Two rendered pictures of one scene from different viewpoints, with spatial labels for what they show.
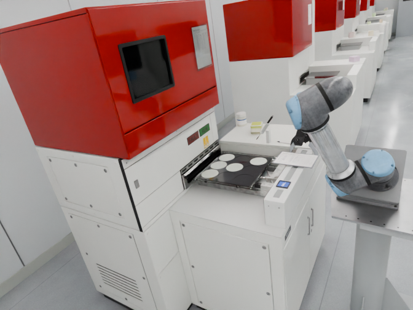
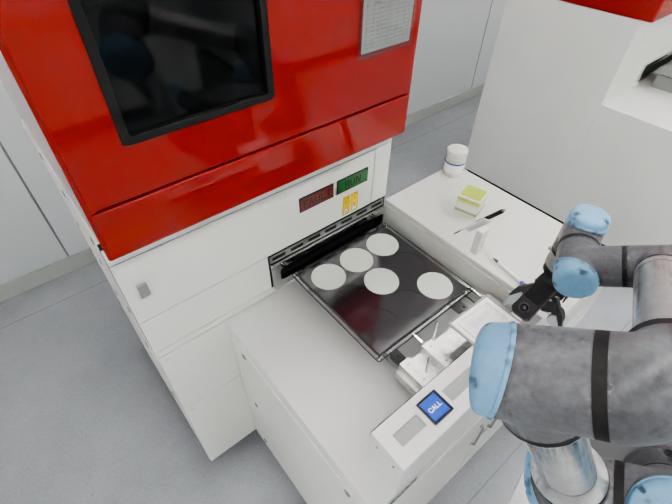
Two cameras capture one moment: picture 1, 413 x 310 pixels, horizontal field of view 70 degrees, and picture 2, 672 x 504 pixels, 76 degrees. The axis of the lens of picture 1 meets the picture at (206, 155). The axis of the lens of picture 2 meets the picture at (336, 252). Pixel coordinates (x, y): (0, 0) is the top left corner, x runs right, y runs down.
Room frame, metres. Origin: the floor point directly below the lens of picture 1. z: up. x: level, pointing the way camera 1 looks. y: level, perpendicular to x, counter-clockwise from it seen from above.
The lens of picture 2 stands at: (0.73, -0.23, 1.82)
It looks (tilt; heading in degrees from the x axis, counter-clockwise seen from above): 45 degrees down; 15
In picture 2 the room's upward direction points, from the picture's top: 1 degrees clockwise
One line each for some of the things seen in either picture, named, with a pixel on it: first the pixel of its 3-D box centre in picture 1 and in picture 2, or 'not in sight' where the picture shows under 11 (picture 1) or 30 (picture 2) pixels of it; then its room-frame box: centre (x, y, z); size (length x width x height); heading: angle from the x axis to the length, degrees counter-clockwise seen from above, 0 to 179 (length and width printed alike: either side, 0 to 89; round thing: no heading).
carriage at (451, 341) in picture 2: (279, 176); (455, 345); (1.42, -0.38, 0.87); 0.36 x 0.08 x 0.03; 145
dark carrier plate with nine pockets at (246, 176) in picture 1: (234, 167); (381, 281); (1.56, -0.15, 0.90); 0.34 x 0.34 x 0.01; 55
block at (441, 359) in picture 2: (274, 179); (437, 355); (1.35, -0.33, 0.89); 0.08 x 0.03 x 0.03; 55
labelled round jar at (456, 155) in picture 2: (241, 119); (455, 160); (2.07, -0.30, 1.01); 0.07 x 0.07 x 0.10
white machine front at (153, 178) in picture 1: (181, 159); (278, 236); (1.53, 0.14, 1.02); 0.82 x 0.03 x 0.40; 145
